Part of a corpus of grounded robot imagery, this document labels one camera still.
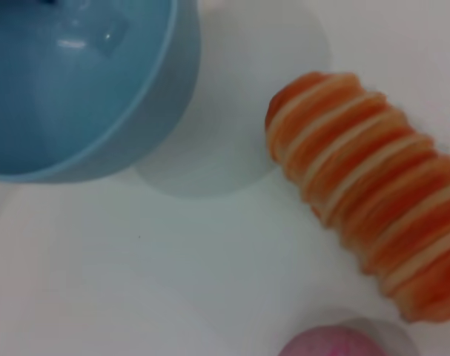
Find blue bowl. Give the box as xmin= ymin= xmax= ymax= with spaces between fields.
xmin=0 ymin=0 xmax=202 ymax=185

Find pink peach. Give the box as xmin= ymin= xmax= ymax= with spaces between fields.
xmin=277 ymin=321 xmax=391 ymax=356

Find orange striped bread roll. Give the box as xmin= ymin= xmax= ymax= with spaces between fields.
xmin=265 ymin=71 xmax=450 ymax=324

